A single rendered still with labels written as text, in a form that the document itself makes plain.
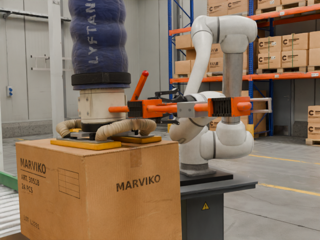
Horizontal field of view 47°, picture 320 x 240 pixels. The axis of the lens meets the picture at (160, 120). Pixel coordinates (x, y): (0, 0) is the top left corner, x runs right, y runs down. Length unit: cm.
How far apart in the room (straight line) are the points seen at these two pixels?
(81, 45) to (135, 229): 68
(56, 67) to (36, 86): 658
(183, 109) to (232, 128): 92
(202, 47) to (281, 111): 867
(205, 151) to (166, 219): 68
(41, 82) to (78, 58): 1032
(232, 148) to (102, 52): 96
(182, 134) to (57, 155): 51
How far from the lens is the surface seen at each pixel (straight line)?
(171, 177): 138
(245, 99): 97
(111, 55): 135
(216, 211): 207
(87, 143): 127
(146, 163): 129
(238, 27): 186
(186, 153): 199
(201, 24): 185
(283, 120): 1031
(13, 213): 234
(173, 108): 109
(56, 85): 503
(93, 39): 135
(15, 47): 1144
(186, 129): 148
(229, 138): 197
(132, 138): 137
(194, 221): 201
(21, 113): 1140
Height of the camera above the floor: 123
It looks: 4 degrees down
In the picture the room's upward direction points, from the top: 1 degrees counter-clockwise
